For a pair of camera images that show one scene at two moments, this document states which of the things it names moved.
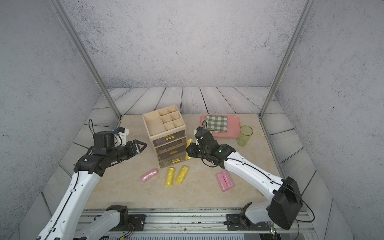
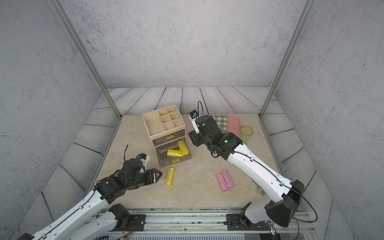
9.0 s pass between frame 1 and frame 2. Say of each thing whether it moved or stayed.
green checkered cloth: stayed
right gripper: moved
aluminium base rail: stayed
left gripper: moved
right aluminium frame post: stayed
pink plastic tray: stayed
